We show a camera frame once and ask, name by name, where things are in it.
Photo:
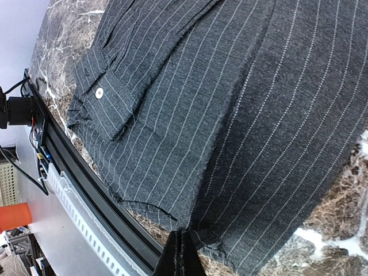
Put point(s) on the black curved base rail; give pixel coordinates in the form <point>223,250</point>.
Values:
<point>57,149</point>

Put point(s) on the white slotted cable duct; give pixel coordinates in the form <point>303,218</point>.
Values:
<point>113,257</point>

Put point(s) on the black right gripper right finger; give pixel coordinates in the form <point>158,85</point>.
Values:
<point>190,261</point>

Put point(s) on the orange cylinder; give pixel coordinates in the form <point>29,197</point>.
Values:
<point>14,216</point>

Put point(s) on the black pinstriped long sleeve shirt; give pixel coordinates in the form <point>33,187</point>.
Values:
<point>223,121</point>

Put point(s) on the black mounted camera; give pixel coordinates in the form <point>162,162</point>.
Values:
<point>16,110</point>

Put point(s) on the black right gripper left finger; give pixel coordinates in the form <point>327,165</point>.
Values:
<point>168,264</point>

